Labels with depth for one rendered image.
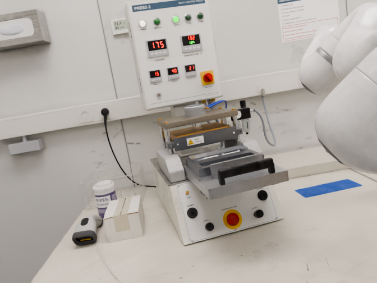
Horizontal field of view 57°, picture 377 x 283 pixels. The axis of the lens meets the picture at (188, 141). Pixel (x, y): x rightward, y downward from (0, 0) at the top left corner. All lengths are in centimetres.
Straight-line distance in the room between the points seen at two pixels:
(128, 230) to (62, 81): 91
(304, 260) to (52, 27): 151
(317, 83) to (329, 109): 37
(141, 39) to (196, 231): 75
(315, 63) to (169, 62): 70
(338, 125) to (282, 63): 139
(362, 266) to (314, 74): 46
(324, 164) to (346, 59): 101
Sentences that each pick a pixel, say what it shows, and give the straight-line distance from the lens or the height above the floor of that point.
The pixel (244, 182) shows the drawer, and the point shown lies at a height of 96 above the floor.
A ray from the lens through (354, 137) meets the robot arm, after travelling 47.
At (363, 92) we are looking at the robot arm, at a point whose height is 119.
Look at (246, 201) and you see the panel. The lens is 116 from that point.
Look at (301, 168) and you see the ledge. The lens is 159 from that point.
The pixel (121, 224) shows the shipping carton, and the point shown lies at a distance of 122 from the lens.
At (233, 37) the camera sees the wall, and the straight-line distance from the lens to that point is 181.
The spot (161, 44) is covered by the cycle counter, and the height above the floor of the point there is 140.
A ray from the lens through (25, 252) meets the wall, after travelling 214.
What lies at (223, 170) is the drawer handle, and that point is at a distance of 87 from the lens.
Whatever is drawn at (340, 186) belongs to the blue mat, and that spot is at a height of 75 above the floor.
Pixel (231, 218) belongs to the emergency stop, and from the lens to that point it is 113.
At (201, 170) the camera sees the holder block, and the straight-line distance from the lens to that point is 98.
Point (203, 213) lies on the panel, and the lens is 112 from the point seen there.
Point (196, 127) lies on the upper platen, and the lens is 129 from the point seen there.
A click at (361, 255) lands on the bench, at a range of 100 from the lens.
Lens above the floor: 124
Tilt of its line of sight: 10 degrees down
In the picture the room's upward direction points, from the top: 10 degrees counter-clockwise
